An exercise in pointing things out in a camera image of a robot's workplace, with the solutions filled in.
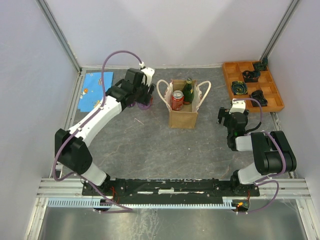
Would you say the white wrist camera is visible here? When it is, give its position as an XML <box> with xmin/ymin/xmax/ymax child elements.
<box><xmin>229</xmin><ymin>98</ymin><xmax>246</xmax><ymax>115</ymax></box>
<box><xmin>140</xmin><ymin>67</ymin><xmax>155</xmax><ymax>87</ymax></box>

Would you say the dark green rolled sock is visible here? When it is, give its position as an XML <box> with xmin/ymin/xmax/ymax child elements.
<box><xmin>252</xmin><ymin>56</ymin><xmax>268</xmax><ymax>72</ymax></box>

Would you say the black rolled sock front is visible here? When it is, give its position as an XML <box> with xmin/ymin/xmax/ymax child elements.
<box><xmin>250</xmin><ymin>89</ymin><xmax>268</xmax><ymax>107</ymax></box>

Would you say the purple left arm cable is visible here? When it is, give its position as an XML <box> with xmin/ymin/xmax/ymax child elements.
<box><xmin>52</xmin><ymin>50</ymin><xmax>146</xmax><ymax>215</ymax></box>

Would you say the black rolled sock centre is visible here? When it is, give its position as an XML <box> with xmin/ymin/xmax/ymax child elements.
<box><xmin>242</xmin><ymin>70</ymin><xmax>261</xmax><ymax>83</ymax></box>

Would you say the orange wooden compartment tray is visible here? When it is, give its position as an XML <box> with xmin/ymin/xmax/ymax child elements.
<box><xmin>222</xmin><ymin>61</ymin><xmax>285</xmax><ymax>113</ymax></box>

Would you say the blue patterned cloth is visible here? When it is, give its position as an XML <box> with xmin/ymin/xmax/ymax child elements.
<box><xmin>77</xmin><ymin>72</ymin><xmax>103</xmax><ymax>113</ymax></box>

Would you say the black rolled sock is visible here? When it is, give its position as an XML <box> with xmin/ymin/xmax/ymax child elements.
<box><xmin>250</xmin><ymin>89</ymin><xmax>268</xmax><ymax>107</ymax></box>
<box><xmin>242</xmin><ymin>70</ymin><xmax>261</xmax><ymax>83</ymax></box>

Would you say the green glass bottle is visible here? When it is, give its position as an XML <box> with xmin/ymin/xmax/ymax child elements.
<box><xmin>182</xmin><ymin>78</ymin><xmax>194</xmax><ymax>105</ymax></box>

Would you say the blue yellow rolled sock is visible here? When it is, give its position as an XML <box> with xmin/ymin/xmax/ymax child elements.
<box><xmin>231</xmin><ymin>81</ymin><xmax>248</xmax><ymax>96</ymax></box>

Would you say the aluminium frame rail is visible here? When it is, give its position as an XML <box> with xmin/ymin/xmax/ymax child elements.
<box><xmin>36</xmin><ymin>178</ymin><xmax>84</xmax><ymax>198</ymax></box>

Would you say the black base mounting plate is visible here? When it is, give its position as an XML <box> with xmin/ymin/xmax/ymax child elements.
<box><xmin>82</xmin><ymin>178</ymin><xmax>260</xmax><ymax>205</ymax></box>

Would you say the purple soda can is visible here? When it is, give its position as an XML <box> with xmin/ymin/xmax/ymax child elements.
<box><xmin>137</xmin><ymin>97</ymin><xmax>154</xmax><ymax>110</ymax></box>
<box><xmin>127</xmin><ymin>101</ymin><xmax>136</xmax><ymax>108</ymax></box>

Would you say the burlap canvas tote bag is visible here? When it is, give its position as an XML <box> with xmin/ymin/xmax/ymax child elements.
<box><xmin>156</xmin><ymin>79</ymin><xmax>212</xmax><ymax>129</ymax></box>

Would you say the blue slotted cable duct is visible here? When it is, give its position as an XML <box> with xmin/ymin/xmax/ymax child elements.
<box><xmin>46</xmin><ymin>197</ymin><xmax>237</xmax><ymax>210</ymax></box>

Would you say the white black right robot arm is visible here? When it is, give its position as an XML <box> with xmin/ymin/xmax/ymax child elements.
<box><xmin>217</xmin><ymin>107</ymin><xmax>297</xmax><ymax>196</ymax></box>

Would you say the red soda can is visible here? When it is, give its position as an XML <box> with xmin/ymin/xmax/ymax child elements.
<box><xmin>171</xmin><ymin>90</ymin><xmax>184</xmax><ymax>111</ymax></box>

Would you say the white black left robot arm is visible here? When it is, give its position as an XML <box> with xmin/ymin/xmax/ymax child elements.
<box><xmin>54</xmin><ymin>67</ymin><xmax>155</xmax><ymax>195</ymax></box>

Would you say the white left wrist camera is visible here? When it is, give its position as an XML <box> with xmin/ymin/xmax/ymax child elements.
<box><xmin>140</xmin><ymin>67</ymin><xmax>155</xmax><ymax>87</ymax></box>

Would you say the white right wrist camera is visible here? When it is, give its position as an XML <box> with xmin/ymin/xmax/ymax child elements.
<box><xmin>229</xmin><ymin>98</ymin><xmax>246</xmax><ymax>115</ymax></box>

